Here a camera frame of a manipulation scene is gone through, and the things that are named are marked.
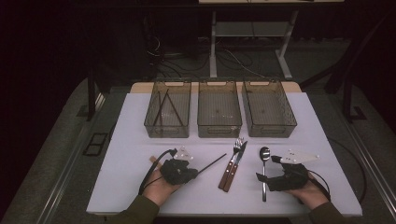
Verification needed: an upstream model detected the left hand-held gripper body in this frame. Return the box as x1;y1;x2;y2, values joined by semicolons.
159;146;196;186

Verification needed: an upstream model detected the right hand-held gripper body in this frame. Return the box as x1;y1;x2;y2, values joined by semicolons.
267;148;321;192

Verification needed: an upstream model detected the steel spoon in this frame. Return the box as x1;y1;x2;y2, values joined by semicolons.
259;146;272;203

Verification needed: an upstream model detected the black chopstick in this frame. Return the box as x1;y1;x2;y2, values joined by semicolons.
196;153;228;175
164;92;185;127

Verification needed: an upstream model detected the translucent brown plastic bin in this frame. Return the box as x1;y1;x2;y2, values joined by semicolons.
143;78;192;139
241;78;298;138
196;78;243;139

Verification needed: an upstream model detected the person's right hand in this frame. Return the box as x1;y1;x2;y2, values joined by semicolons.
284;182;327;211

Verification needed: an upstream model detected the person's left hand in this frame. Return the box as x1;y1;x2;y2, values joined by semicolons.
142;169;184;208

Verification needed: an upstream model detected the black metal stand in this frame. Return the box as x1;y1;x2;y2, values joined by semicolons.
341;74;368;124

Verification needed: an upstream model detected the black slanted stand strut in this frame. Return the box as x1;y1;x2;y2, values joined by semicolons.
323;8;396;95

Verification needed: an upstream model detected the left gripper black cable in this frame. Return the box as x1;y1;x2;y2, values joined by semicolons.
138;148;177;196

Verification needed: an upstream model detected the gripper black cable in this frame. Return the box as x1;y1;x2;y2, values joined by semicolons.
306;169;332;202
138;148;177;196

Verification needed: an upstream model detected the wooden-handled steel knife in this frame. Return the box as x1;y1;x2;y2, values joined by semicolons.
222;140;249;193

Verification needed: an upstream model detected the wooden-handled steel fork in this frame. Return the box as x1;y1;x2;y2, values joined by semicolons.
218;137;246;190

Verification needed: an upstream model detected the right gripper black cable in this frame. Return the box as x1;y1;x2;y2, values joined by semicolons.
306;169;332;202

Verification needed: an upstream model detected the thin black cable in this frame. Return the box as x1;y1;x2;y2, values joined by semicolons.
328;137;369;204

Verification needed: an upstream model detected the aluminium floor rail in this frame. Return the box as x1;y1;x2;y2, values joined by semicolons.
344;119;396;218
35;92;106;224

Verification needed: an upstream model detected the white floor cable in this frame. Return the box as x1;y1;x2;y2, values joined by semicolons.
223;49;267;79

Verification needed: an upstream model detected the tangle of black floor cables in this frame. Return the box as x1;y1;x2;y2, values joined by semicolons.
146;34;275;79

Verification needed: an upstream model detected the black metal post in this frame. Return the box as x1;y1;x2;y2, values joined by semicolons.
86;66;98;123

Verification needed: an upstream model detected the grey metal desk frame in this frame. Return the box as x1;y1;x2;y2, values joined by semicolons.
208;10;300;80

